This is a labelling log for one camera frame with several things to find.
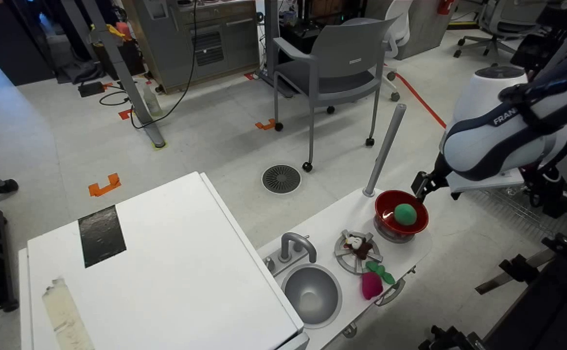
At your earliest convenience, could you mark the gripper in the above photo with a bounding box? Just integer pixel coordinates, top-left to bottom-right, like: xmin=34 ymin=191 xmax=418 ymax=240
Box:
xmin=411 ymin=152 xmax=455 ymax=203

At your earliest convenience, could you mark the red bowl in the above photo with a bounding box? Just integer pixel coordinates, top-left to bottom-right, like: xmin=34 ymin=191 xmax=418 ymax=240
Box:
xmin=374 ymin=190 xmax=429 ymax=236

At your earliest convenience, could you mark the green ball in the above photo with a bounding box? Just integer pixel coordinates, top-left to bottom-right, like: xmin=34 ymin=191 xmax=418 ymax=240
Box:
xmin=393 ymin=203 xmax=418 ymax=227

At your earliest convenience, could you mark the grey rod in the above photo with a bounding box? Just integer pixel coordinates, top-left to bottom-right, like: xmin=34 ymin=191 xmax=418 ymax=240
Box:
xmin=363 ymin=104 xmax=407 ymax=198

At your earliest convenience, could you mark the grey toy burner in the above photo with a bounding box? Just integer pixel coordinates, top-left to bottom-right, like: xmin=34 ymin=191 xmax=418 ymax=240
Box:
xmin=334 ymin=229 xmax=384 ymax=275
xmin=373 ymin=214 xmax=416 ymax=244

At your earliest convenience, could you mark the plush mouse toy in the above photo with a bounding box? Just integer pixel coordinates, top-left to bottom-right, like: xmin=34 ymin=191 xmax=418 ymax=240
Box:
xmin=344 ymin=234 xmax=374 ymax=261

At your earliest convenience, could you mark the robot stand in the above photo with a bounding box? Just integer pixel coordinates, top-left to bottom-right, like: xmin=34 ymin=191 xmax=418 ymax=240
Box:
xmin=459 ymin=185 xmax=567 ymax=246

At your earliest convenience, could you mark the pink plush radish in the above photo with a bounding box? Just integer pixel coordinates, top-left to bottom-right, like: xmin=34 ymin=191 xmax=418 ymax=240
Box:
xmin=360 ymin=261 xmax=396 ymax=301

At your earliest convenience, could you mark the grey toy tap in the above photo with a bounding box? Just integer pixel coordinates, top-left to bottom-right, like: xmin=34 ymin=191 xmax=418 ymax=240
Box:
xmin=279 ymin=232 xmax=318 ymax=263

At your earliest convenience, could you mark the round floor drain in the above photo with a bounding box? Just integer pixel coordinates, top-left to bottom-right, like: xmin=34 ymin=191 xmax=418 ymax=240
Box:
xmin=262 ymin=164 xmax=302 ymax=195

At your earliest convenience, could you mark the grey toy sink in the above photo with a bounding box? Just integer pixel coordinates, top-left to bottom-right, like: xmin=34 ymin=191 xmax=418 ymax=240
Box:
xmin=282 ymin=263 xmax=342 ymax=327

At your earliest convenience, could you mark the white office chair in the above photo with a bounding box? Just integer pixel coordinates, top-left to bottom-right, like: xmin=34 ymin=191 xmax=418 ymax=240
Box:
xmin=382 ymin=0 xmax=413 ymax=102

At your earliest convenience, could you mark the grey office chair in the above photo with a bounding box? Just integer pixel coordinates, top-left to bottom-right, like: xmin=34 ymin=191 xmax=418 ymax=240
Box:
xmin=453 ymin=0 xmax=548 ymax=62

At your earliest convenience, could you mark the white toy kitchen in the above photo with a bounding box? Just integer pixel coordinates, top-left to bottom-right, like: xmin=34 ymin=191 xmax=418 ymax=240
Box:
xmin=18 ymin=104 xmax=433 ymax=350

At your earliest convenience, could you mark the grey stand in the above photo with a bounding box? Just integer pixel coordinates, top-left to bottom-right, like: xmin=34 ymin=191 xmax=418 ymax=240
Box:
xmin=61 ymin=0 xmax=167 ymax=149

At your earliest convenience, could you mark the black power brick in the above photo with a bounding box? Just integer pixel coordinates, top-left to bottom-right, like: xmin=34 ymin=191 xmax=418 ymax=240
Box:
xmin=78 ymin=81 xmax=106 ymax=98

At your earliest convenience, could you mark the grey door handle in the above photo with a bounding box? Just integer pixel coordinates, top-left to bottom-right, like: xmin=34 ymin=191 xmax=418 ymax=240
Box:
xmin=375 ymin=277 xmax=406 ymax=307

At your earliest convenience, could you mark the black cable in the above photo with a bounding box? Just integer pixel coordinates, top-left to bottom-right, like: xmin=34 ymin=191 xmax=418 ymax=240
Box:
xmin=99 ymin=0 xmax=199 ymax=130

